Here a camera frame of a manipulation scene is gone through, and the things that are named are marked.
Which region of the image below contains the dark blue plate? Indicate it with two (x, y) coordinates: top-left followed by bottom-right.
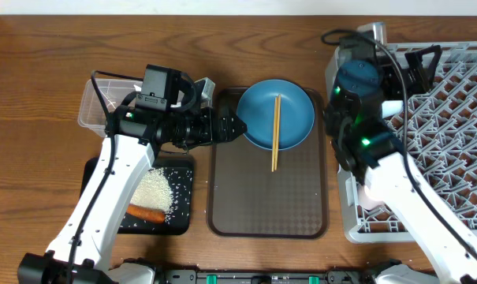
(237, 79), (315, 151)

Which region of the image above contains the wooden chopstick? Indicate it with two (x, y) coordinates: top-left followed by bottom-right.
(271, 97), (277, 172)
(274, 95), (281, 171)

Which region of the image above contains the pink cup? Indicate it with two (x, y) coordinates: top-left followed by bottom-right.
(358, 185), (384, 211)

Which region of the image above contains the orange carrot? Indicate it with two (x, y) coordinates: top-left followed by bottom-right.
(127, 204), (166, 224)

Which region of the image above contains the light blue rice bowl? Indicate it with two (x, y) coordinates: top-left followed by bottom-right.
(382, 100), (404, 118)

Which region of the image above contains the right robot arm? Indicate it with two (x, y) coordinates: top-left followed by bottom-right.
(324, 43), (477, 283)

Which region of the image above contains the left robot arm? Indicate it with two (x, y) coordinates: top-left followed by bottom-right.
(17, 106), (247, 283)

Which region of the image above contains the grey dishwasher rack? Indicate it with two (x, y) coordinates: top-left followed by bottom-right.
(337, 42), (477, 243)

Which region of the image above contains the black plastic tray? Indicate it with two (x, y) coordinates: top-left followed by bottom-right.
(79, 155), (195, 236)

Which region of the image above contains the brown serving tray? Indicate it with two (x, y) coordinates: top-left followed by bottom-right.
(207, 86), (329, 240)

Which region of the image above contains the spilled white rice pile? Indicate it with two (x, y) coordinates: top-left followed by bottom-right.
(124, 166), (193, 234)

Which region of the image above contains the clear plastic bin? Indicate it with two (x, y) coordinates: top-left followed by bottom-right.
(77, 77), (214, 139)

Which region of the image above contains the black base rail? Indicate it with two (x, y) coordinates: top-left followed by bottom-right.
(115, 258), (432, 284)

